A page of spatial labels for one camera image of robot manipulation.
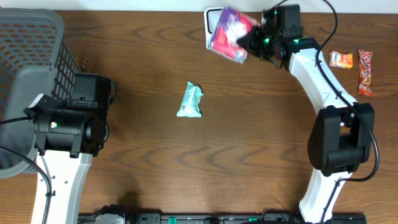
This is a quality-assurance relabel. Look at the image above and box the small orange snack packet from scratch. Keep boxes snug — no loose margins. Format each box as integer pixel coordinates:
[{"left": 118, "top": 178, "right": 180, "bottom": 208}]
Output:
[{"left": 329, "top": 51, "right": 353, "bottom": 69}]

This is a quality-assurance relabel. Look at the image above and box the white barcode scanner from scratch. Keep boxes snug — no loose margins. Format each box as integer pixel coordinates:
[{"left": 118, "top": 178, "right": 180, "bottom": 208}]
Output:
[{"left": 204, "top": 7, "right": 223, "bottom": 49}]

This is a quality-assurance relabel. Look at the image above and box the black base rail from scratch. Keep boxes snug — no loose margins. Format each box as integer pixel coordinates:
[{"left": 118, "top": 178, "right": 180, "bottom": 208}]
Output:
[{"left": 77, "top": 212, "right": 368, "bottom": 224}]

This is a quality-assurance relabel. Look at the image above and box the purple red noodle packet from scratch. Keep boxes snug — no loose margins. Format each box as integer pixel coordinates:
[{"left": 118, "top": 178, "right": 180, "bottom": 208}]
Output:
[{"left": 209, "top": 6, "right": 260, "bottom": 63}]

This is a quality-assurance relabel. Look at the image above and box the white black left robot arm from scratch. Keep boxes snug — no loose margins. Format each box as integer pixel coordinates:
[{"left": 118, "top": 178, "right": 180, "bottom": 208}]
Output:
[{"left": 24, "top": 73, "right": 118, "bottom": 223}]

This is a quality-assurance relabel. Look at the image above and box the teal white snack packet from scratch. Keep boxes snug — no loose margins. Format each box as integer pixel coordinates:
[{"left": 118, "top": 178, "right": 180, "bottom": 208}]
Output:
[{"left": 177, "top": 82, "right": 203, "bottom": 118}]

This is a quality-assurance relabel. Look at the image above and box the dark grey plastic basket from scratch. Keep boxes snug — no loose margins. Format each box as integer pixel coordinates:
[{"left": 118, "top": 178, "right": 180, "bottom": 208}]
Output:
[{"left": 1, "top": 9, "right": 79, "bottom": 178}]

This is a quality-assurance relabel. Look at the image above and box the red orange snack bag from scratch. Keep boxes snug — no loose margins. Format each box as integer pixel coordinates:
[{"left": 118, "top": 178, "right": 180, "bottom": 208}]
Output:
[{"left": 358, "top": 50, "right": 374, "bottom": 96}]

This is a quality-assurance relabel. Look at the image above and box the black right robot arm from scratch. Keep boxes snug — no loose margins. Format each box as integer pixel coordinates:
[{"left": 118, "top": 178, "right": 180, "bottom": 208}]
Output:
[{"left": 238, "top": 1, "right": 379, "bottom": 223}]

